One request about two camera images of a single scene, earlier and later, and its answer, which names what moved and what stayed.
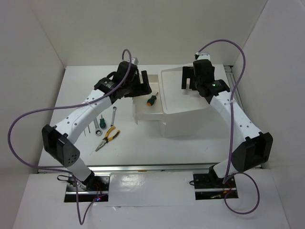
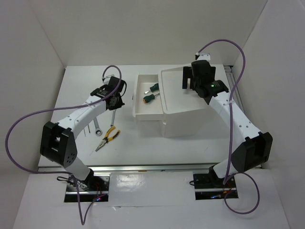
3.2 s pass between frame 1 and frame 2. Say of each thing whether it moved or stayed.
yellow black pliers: stayed
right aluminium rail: stayed
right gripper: stayed
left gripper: moved
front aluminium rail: stayed
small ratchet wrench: stayed
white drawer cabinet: stayed
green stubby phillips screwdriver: moved
